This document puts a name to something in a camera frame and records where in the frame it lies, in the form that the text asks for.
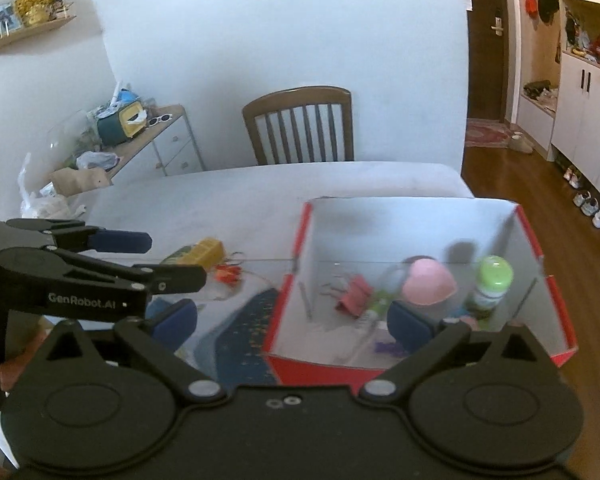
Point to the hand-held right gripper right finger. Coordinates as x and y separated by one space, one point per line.
407 327

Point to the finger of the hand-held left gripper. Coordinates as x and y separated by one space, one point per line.
122 241
177 279

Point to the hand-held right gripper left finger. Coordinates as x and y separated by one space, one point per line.
176 319

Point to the pink plastic cap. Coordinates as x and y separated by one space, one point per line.
426 282

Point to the red binder clip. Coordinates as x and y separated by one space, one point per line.
355 297

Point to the green lid bottle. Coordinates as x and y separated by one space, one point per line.
492 272

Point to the red cardboard box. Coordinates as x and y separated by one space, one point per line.
330 230

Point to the small purple toy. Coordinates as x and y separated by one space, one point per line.
387 348

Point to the yellow cardboard box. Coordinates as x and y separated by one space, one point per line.
195 252

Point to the blue star patterned mat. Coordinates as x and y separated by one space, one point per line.
247 340

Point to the brown paper bag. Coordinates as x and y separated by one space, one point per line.
80 180

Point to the white plastic bag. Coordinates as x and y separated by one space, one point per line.
45 205

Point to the grey plastic bag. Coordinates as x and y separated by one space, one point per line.
97 161

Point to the white wooden sideboard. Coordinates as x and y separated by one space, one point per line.
177 147

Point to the teal yellow tissue box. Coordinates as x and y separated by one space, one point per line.
115 127

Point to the clear glass bowl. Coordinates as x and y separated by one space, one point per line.
70 135

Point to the white sunglasses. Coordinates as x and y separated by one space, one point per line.
159 119

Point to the red patterned rug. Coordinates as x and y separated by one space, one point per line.
485 135

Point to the beige slippers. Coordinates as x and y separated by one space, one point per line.
521 142

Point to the brown wooden chair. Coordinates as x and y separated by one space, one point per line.
300 97

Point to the row of shoes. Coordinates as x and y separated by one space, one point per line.
592 207

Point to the white low bench shelf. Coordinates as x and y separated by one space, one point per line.
535 125

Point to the gold ornament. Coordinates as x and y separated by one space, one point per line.
34 2

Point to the white shoe cabinet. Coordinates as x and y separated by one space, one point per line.
587 110

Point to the dark wooden door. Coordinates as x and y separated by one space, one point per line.
482 35

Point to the black hat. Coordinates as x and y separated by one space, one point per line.
548 5

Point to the wooden wall shelf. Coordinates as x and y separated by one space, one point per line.
25 35

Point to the small photo frame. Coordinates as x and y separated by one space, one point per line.
5 17

